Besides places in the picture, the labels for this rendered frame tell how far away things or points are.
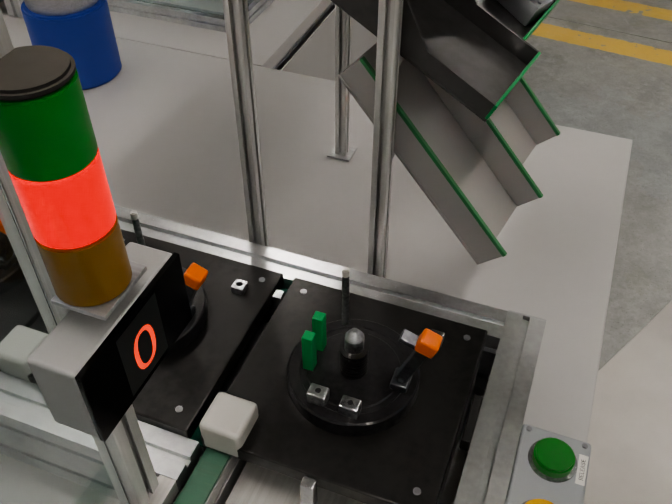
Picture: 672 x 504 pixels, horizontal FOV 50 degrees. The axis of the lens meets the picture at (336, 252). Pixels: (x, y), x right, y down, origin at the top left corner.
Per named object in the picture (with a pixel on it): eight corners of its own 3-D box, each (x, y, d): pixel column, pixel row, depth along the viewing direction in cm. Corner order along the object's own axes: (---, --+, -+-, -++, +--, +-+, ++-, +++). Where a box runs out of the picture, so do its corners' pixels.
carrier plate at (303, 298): (485, 341, 84) (488, 329, 82) (429, 527, 68) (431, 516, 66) (295, 287, 90) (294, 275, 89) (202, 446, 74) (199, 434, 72)
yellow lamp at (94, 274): (146, 264, 49) (132, 208, 45) (104, 316, 45) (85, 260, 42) (84, 246, 50) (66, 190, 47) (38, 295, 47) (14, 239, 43)
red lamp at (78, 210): (132, 207, 45) (116, 142, 42) (85, 259, 42) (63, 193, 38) (65, 189, 47) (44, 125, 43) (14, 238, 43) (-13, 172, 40)
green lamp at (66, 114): (115, 141, 42) (96, 64, 38) (62, 191, 38) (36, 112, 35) (44, 123, 43) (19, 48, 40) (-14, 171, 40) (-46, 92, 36)
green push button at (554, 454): (573, 454, 73) (578, 443, 71) (568, 488, 70) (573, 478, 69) (534, 442, 74) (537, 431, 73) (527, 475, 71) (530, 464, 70)
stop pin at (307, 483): (318, 499, 72) (317, 479, 69) (313, 510, 71) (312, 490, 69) (305, 495, 72) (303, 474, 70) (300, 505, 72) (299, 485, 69)
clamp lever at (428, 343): (413, 373, 75) (444, 336, 69) (407, 388, 73) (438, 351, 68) (382, 357, 75) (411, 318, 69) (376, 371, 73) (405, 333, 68)
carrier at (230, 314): (284, 284, 90) (278, 207, 82) (189, 442, 74) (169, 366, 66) (119, 238, 97) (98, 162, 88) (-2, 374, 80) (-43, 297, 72)
